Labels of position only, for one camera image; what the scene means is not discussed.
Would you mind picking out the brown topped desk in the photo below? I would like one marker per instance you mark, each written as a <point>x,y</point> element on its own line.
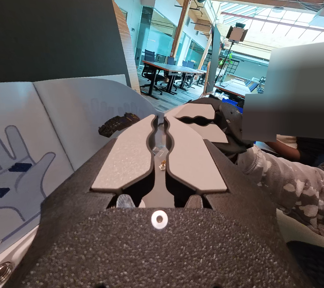
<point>172,67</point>

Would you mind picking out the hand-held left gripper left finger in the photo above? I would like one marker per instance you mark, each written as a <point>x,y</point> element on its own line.
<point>121,166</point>

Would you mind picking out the lego instruction booklet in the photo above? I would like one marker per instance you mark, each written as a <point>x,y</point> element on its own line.
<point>61,116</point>

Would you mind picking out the small gold lego piece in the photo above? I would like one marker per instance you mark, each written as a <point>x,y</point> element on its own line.
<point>163,165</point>

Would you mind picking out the blue plastic bin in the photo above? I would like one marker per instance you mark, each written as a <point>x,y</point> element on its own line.
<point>233,103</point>

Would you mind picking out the black office chair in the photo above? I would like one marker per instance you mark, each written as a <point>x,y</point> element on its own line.
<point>149,70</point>
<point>188,72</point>

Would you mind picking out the white book stand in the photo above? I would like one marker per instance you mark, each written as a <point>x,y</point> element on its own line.
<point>51,19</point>

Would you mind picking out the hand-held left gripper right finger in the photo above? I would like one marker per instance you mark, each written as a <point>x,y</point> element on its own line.
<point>198,166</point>

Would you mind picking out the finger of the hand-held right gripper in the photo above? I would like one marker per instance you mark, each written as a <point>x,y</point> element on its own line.
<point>215,133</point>
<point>194,110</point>

